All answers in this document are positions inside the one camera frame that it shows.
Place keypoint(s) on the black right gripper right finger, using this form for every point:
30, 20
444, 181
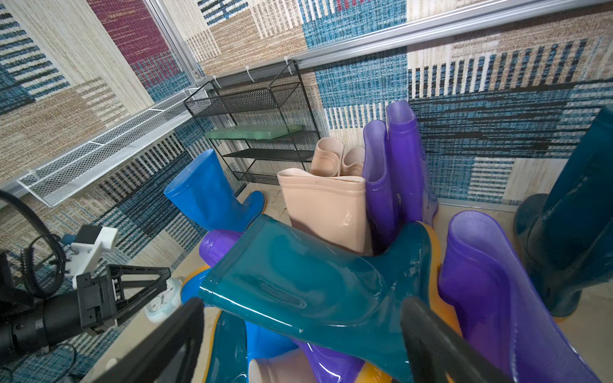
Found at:
437, 353

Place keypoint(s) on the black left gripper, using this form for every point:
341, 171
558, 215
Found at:
132, 287

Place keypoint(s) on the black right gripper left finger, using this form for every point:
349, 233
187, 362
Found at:
169, 354

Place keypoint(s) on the teal boot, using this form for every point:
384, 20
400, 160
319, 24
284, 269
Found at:
227, 359
565, 236
299, 286

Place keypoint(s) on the blue boot from pile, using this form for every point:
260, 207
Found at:
261, 343

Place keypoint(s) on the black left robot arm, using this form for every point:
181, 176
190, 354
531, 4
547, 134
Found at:
76, 301

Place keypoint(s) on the white round alarm clock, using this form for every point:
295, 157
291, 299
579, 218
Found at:
165, 303

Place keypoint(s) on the purple boot centre standing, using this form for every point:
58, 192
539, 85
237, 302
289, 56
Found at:
499, 311

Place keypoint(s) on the purple boot lying in pile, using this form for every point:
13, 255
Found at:
333, 366

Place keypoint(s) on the beige boot lying in pile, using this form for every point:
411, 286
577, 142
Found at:
293, 366

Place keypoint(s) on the purple boot back right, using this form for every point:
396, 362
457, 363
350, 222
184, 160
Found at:
409, 169

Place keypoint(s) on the teal boot standing back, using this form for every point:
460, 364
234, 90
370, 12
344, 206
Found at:
565, 236

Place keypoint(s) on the beige boot standing front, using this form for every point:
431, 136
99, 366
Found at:
330, 208

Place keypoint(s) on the beige boot back right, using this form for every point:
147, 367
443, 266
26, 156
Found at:
353, 162

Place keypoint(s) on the green pad on shelf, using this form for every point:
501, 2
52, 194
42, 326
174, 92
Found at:
254, 132

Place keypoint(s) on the beige boot back left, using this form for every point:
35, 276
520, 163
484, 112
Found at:
327, 157

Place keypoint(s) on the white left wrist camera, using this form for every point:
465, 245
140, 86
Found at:
86, 249

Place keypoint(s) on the white wire mesh basket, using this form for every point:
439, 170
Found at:
56, 181

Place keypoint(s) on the black wire shelf rack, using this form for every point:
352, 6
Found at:
259, 121

